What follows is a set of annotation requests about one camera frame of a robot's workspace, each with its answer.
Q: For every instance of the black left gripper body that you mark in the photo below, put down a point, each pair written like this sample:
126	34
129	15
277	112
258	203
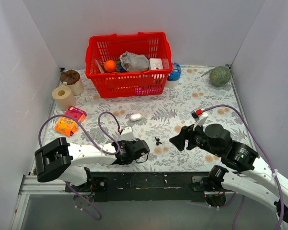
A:
136	148

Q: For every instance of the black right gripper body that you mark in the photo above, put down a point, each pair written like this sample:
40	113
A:
188	138

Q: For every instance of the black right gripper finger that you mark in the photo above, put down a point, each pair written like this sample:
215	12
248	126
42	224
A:
184	132
178	142

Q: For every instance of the white earbud charging case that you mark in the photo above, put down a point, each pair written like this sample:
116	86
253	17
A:
136	117

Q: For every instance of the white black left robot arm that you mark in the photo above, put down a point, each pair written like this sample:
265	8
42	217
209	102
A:
65	161

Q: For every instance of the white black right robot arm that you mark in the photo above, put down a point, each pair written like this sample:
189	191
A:
244	171

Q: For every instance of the floral patterned table mat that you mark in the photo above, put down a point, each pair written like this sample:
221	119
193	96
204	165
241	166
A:
163	116

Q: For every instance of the blue white wipes canister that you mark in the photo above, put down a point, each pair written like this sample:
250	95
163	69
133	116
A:
174	77

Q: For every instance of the green netted melon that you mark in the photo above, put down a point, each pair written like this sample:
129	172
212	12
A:
219	76

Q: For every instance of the orange pink candy box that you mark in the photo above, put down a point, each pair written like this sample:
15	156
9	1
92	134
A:
68	126

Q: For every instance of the white small box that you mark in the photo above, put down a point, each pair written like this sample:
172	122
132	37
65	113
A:
155	64

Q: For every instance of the beige toilet paper roll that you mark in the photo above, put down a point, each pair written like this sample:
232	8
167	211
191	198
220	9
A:
64	97

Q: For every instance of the orange fruit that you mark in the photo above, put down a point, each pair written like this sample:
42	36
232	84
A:
110	66

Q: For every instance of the crumpled grey paper bag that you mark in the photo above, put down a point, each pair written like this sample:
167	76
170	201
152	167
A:
132	62

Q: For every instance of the brown topped paper roll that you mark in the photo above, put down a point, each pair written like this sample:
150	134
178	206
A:
72	79

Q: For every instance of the red plastic shopping basket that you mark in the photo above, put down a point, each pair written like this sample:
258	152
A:
122	83

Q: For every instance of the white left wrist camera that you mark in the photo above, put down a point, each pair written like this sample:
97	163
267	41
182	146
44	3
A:
127	134

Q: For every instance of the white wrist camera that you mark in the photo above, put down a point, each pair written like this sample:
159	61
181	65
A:
127	134
200	117

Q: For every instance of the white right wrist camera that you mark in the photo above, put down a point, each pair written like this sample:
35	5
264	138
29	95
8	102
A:
200	117

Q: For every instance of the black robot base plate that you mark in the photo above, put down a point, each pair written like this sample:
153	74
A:
151	186

